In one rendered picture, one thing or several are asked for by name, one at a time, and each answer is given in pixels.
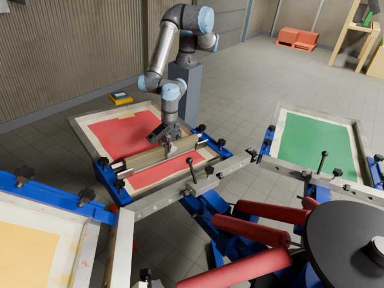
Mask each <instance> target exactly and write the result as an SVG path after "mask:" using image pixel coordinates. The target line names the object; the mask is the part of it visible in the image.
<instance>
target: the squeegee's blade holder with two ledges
mask: <svg viewBox="0 0 384 288"><path fill-rule="evenodd" d="M194 149H195V148H190V149H188V150H185V151H183V152H180V153H178V154H175V155H172V156H170V157H169V158H168V159H167V158H165V159H162V160H160V161H157V162H154V163H152V164H150V165H147V166H144V167H142V168H140V169H137V170H134V171H133V173H134V174H136V173H138V172H141V171H144V170H146V169H149V168H151V167H153V166H156V165H158V164H161V163H164V162H166V161H169V160H171V159H174V158H176V157H179V156H181V155H184V154H186V153H189V152H191V151H194Z"/></svg>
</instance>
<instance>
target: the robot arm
mask: <svg viewBox="0 0 384 288"><path fill-rule="evenodd" d="M213 25H214V12H213V9H212V8H210V7H207V6H196V5H188V4H184V3H179V4H176V5H174V6H173V7H171V8H169V9H168V11H167V12H165V14H164V15H163V17H162V19H161V22H160V24H159V27H160V31H159V34H158V38H157V41H156V43H155V46H154V50H153V53H152V56H151V59H150V62H149V65H148V68H147V71H146V74H145V75H140V76H139V77H138V81H137V86H138V89H139V90H140V91H144V92H147V93H153V94H159V95H161V122H162V123H161V124H160V125H159V126H158V127H157V128H155V129H154V130H153V131H152V132H151V133H150V134H149V135H148V136H147V137H146V139H147V140H148V141H149V142H150V143H151V144H152V145H153V144H155V143H156V141H157V140H158V143H159V146H162V145H165V144H166V145H165V157H166V158H167V159H168V158H169V157H170V154H172V153H173V152H175V151H176V150H177V147H175V146H173V143H172V141H178V140H181V137H179V134H181V135H182V130H181V129H180V121H181V118H180V117H178V102H179V100H180V99H181V97H182V96H183V95H184V93H185V91H186V89H187V85H186V82H185V81H184V80H182V79H180V78H177V79H175V80H173V81H172V80H169V79H163V78H162V74H163V71H164V68H165V64H166V61H167V58H168V55H169V52H170V49H171V46H172V42H173V39H174V36H175V35H176V34H177V33H178V30H180V32H179V49H178V54H177V57H176V59H175V63H176V64H177V65H179V66H183V67H193V66H196V65H197V59H196V55H195V50H200V51H206V52H211V53H215V52H216V50H217V45H218V40H219V35H218V34H214V33H213V32H212V29H213Z"/></svg>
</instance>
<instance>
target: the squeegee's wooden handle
mask: <svg viewBox="0 0 384 288"><path fill-rule="evenodd" d="M198 138H199V136H198V135H197V134H193V135H190V136H187V137H184V138H181V140H178V141H173V142H172V143H173V146H175V147H177V150H176V151H175V152H173V153H172V154H170V156H172V155H175V154H178V153H180V152H183V151H185V150H188V149H190V148H195V145H196V143H198ZM165 145H166V144H165ZM165 145H162V146H158V147H156V148H153V149H150V150H148V151H144V152H142V153H139V154H136V155H133V156H130V157H128V158H125V159H123V165H124V171H125V170H128V169H131V168H133V171H134V170H137V169H140V168H142V167H144V166H147V165H150V164H152V163H154V162H157V161H160V160H162V159H165V158H166V157H165Z"/></svg>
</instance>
